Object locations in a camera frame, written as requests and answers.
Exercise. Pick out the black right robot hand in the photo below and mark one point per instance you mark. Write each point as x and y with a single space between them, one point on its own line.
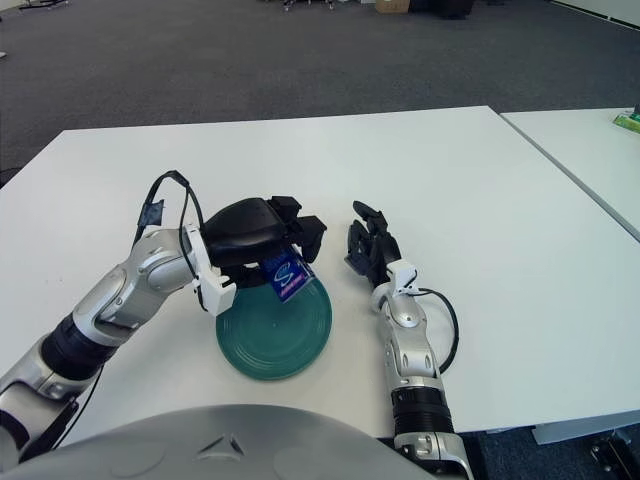
375 250

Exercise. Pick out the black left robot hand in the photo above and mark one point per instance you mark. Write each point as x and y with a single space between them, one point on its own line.
245 225

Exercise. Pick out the blue gum box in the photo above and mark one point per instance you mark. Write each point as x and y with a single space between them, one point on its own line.
287 277

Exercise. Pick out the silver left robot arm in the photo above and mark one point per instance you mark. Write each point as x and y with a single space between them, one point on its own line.
150 270

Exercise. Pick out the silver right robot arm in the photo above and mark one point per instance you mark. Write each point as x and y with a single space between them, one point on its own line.
410 350

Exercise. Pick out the green round plate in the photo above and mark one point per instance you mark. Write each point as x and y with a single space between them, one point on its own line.
280 345

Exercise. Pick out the grey robot torso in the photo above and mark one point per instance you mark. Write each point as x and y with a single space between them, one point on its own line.
225 450

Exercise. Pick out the black chair bases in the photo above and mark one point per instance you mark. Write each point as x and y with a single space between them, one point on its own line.
315 4

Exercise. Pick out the brown cardboard box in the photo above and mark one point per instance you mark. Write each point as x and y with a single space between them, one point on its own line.
392 5

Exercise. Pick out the black cabinet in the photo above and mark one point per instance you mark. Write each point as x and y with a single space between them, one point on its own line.
442 7

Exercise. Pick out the white table foot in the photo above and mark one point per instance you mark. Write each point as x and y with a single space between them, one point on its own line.
565 432

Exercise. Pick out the green packet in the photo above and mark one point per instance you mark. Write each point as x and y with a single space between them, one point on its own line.
629 121

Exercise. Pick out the black floor stand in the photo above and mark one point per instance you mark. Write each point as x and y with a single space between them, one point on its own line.
47 3

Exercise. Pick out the black wheeled base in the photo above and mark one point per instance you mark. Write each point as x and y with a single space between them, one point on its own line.
617 452

